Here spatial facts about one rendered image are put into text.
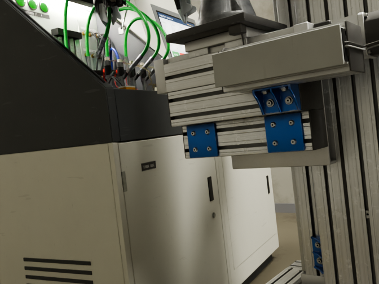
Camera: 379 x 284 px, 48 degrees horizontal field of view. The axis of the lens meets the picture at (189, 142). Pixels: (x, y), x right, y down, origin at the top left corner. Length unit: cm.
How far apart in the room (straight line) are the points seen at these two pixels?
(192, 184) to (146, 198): 31
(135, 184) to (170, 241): 28
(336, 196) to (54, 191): 86
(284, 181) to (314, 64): 306
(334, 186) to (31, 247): 100
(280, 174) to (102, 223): 266
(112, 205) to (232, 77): 61
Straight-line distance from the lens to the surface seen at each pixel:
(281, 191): 386
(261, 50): 85
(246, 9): 107
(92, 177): 134
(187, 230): 162
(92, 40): 214
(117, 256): 134
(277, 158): 112
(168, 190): 151
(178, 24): 241
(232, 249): 199
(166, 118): 153
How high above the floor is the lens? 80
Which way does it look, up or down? 1 degrees down
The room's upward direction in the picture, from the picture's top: 7 degrees counter-clockwise
